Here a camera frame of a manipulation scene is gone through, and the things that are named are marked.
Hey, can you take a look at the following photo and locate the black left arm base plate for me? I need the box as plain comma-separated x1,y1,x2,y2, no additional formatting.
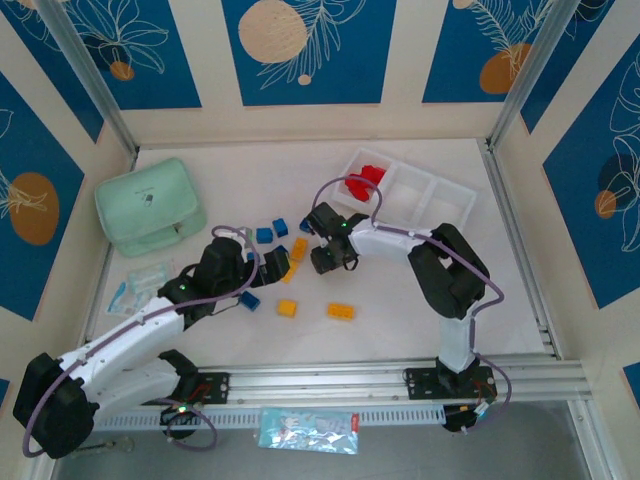
138,370,232,407

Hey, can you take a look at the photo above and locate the grey slotted cable duct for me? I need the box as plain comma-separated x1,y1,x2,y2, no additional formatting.
64,403,447,432

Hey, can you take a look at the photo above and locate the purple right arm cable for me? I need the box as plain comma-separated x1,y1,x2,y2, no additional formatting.
310,175,512,435

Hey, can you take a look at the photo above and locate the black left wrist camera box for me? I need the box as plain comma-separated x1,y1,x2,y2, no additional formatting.
202,234,250,274

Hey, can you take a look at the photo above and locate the aluminium frame post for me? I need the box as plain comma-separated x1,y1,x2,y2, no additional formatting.
485,0,585,151
35,0,140,157

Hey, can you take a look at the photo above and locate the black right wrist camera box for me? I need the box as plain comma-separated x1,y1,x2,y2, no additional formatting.
305,201,347,236

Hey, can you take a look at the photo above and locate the white three-compartment tray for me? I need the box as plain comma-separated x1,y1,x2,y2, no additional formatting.
331,146,478,236

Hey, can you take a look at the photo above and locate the mint green zip pouch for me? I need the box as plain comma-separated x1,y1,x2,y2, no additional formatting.
93,157,209,260

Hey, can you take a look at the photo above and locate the small light blue plastic tool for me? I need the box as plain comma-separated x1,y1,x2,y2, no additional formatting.
106,281,130,316

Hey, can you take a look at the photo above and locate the clear wrapped plastic packet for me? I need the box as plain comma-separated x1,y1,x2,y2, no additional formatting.
125,263,175,296

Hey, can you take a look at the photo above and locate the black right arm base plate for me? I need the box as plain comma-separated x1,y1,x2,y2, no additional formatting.
403,366,497,401

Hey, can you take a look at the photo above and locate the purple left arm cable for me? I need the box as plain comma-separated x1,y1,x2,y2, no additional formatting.
22,225,261,459

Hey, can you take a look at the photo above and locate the light blue printed packet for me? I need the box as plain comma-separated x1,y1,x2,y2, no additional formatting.
257,406,361,456

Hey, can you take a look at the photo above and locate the aluminium side rail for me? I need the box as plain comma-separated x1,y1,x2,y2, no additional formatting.
477,138,564,360

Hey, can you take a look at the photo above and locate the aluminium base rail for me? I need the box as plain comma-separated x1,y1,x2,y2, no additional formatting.
42,355,586,407

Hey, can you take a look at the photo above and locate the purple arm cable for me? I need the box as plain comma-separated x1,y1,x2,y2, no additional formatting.
310,175,512,435
22,225,261,459

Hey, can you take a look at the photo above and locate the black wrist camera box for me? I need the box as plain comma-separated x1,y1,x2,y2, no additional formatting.
202,234,250,274
305,201,347,236

